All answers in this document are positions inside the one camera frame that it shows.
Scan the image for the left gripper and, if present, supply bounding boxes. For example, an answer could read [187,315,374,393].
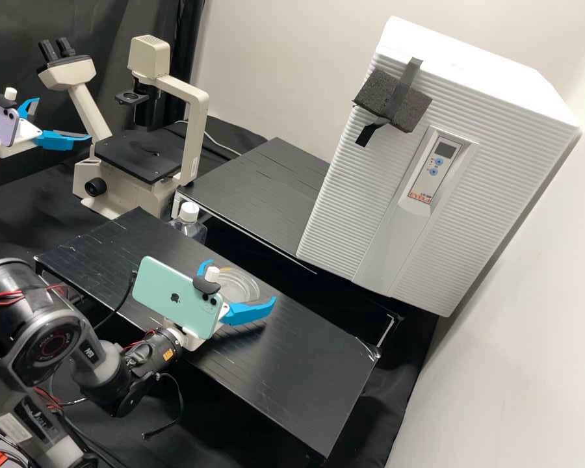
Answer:
[0,97,92,159]

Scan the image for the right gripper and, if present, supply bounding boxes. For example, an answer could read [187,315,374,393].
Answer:
[163,259,278,352]

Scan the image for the petri dish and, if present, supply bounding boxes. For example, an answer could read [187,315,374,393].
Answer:
[218,266,263,304]

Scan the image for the white-capped bottle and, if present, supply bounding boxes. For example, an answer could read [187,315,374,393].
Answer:
[169,202,209,244]

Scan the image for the black platform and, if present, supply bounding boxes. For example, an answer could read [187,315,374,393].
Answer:
[34,207,381,462]
[172,137,406,348]

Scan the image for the cream microscope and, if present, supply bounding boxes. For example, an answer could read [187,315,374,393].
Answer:
[36,34,211,220]

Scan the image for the incubator door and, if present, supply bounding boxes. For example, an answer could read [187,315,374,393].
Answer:
[296,46,580,319]

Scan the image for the white incubator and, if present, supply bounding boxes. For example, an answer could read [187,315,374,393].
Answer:
[374,15,582,147]

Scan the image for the right wrist camera phone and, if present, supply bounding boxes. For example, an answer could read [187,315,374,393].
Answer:
[130,255,225,341]

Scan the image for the black cable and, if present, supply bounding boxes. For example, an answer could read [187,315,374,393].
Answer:
[73,272,138,342]
[144,371,185,439]

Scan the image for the white cable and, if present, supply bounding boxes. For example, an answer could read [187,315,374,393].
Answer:
[202,130,244,157]

